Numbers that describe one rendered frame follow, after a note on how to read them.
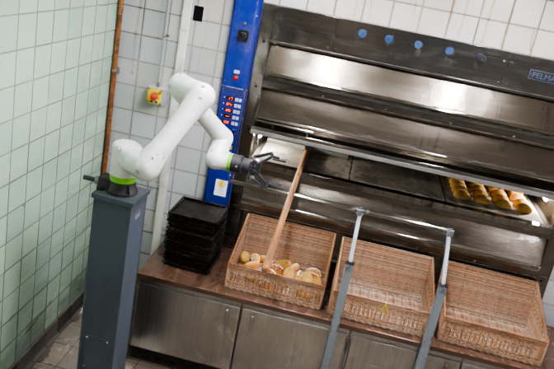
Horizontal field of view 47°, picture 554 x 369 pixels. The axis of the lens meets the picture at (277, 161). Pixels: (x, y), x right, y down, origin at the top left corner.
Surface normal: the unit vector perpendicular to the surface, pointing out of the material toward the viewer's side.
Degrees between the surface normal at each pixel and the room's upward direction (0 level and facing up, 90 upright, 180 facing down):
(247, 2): 90
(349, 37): 90
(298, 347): 90
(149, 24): 90
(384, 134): 70
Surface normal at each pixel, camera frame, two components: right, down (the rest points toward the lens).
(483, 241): -0.09, -0.06
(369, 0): -0.16, 0.28
